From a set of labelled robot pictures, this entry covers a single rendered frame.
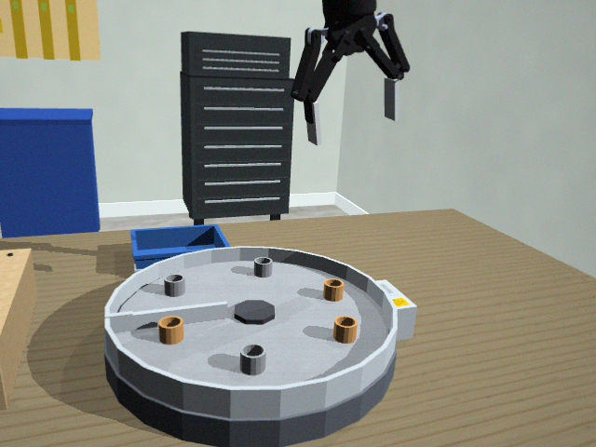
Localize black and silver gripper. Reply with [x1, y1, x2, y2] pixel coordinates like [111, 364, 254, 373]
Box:
[291, 0, 410, 146]

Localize grey metal bushing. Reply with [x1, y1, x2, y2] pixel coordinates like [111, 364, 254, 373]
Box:
[164, 274, 185, 297]
[254, 257, 273, 278]
[240, 344, 266, 375]

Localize bronze bushing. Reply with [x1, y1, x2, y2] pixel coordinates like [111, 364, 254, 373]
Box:
[323, 278, 344, 302]
[158, 316, 183, 345]
[333, 316, 358, 344]

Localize blue square tray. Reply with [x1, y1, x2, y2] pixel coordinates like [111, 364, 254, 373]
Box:
[130, 224, 230, 273]

